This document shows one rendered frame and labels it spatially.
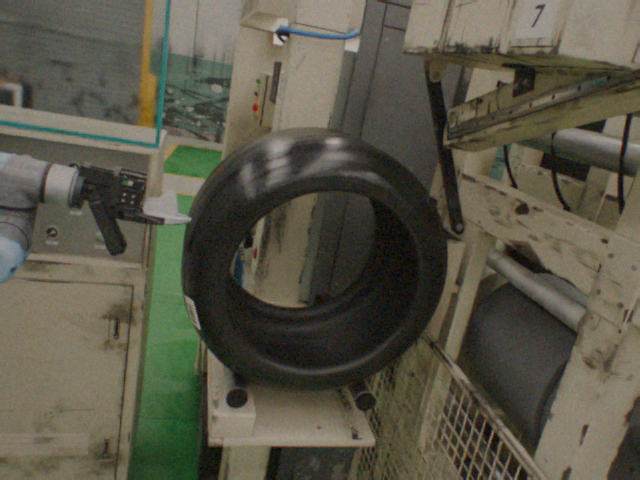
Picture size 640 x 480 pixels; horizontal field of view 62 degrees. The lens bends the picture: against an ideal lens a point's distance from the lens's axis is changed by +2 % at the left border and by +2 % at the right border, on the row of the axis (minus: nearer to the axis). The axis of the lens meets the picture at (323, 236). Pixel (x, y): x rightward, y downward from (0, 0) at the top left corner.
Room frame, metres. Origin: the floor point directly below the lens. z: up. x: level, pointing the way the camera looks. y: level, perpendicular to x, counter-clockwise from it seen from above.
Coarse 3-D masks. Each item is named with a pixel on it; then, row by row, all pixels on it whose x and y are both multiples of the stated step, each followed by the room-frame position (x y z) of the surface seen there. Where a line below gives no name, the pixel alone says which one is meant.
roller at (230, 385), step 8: (224, 368) 1.02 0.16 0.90; (224, 376) 1.00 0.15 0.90; (232, 376) 0.97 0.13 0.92; (240, 376) 0.98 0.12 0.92; (232, 384) 0.95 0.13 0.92; (240, 384) 0.95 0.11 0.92; (232, 392) 0.93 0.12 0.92; (240, 392) 0.93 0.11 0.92; (232, 400) 0.92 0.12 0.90; (240, 400) 0.93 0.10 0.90
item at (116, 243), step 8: (96, 200) 0.94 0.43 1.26; (96, 208) 0.93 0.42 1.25; (104, 208) 0.94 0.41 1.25; (96, 216) 0.93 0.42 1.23; (104, 216) 0.94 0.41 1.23; (104, 224) 0.94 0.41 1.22; (112, 224) 0.94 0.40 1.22; (104, 232) 0.94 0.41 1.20; (112, 232) 0.94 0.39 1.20; (120, 232) 0.97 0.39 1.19; (112, 240) 0.94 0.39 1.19; (120, 240) 0.95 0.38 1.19; (112, 248) 0.94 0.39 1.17; (120, 248) 0.94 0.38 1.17
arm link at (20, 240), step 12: (0, 228) 0.82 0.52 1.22; (12, 228) 0.84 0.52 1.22; (0, 240) 0.77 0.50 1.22; (12, 240) 0.79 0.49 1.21; (24, 240) 0.84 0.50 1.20; (0, 252) 0.75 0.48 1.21; (12, 252) 0.77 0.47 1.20; (24, 252) 0.83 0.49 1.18; (0, 264) 0.75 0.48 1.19; (12, 264) 0.76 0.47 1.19; (0, 276) 0.75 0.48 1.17; (12, 276) 0.77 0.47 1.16
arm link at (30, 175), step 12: (0, 156) 0.90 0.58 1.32; (12, 156) 0.91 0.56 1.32; (0, 168) 0.88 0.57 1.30; (12, 168) 0.89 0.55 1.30; (24, 168) 0.90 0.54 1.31; (36, 168) 0.91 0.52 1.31; (48, 168) 0.92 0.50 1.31; (0, 180) 0.88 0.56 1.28; (12, 180) 0.88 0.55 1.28; (24, 180) 0.89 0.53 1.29; (36, 180) 0.90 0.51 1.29; (0, 192) 0.88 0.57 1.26; (12, 192) 0.88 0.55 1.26; (24, 192) 0.89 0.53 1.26; (36, 192) 0.89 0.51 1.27; (0, 204) 0.88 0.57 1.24; (12, 204) 0.88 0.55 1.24; (24, 204) 0.90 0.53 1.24; (36, 204) 0.92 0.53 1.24
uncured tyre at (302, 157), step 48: (288, 144) 0.99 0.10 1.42; (336, 144) 0.99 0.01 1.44; (240, 192) 0.93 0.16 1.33; (288, 192) 0.93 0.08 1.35; (384, 192) 0.98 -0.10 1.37; (192, 240) 0.93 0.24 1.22; (240, 240) 0.91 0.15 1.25; (384, 240) 1.27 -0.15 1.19; (432, 240) 1.02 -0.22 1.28; (192, 288) 0.92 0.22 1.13; (240, 288) 1.19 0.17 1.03; (384, 288) 1.26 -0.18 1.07; (432, 288) 1.02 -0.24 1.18; (240, 336) 0.92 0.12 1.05; (288, 336) 1.20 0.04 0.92; (336, 336) 1.21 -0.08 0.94; (384, 336) 1.13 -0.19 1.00; (288, 384) 0.95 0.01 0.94; (336, 384) 0.98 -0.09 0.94
